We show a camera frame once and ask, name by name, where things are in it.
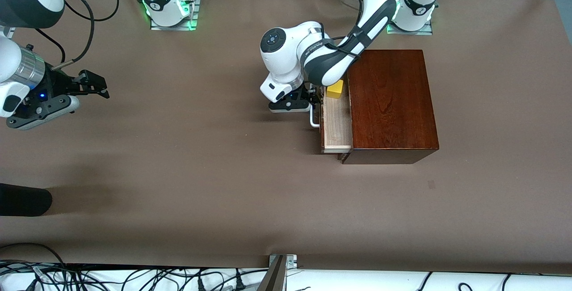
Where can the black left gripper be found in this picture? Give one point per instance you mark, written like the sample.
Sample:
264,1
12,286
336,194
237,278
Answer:
310,94

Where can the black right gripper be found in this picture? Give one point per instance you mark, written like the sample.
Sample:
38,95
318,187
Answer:
59,84

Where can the yellow block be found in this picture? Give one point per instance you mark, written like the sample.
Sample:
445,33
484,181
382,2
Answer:
335,90

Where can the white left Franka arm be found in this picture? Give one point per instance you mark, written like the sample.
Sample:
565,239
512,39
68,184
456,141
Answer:
286,49

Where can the dark wooden cabinet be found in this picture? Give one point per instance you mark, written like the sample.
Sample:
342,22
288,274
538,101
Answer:
393,103

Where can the black cylinder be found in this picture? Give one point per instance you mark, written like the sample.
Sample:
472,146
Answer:
22,199

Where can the black power plug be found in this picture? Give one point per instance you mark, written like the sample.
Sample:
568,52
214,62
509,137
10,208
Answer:
240,284
201,284

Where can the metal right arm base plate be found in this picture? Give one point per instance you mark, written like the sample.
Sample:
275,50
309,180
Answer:
172,27

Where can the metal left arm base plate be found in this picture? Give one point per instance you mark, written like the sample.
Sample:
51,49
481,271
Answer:
409,32

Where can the metal mount bracket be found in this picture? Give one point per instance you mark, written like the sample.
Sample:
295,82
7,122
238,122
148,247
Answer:
277,277

